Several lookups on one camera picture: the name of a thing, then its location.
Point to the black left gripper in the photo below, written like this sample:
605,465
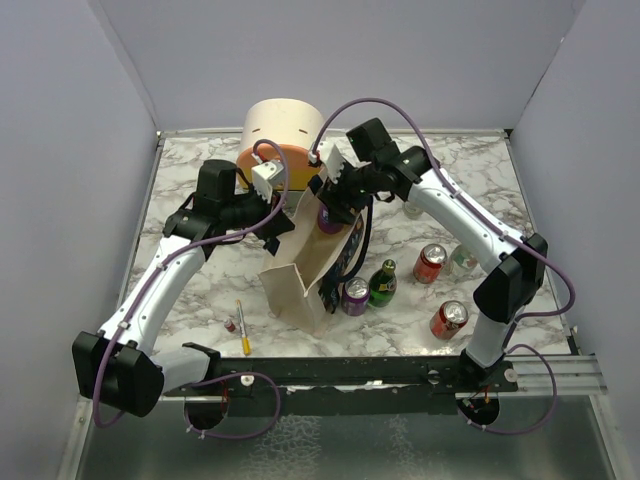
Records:
277,226

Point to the round drawer storage box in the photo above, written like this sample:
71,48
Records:
293,125

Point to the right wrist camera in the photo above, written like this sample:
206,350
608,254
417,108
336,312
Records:
329,155

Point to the clear plastic bottle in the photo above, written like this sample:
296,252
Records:
461,263

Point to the red cola can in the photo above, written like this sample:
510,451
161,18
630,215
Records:
429,263
451,316

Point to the yellow capped pen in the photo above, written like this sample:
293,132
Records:
246,347

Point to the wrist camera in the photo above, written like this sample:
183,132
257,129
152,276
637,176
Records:
266,177
329,155

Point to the purple soda can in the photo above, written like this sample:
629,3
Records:
325,225
355,296

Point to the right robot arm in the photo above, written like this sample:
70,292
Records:
513,264

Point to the green glass bottle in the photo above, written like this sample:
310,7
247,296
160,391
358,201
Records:
383,284

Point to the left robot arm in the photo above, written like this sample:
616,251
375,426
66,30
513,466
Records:
117,366

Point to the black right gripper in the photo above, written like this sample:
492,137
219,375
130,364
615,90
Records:
331,195

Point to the black mounting rail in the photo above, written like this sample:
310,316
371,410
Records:
345,386

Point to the small red vial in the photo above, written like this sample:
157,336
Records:
229,325

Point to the cream canvas tote bag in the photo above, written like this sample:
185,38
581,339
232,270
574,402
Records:
303,280

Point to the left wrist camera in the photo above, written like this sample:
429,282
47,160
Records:
266,177

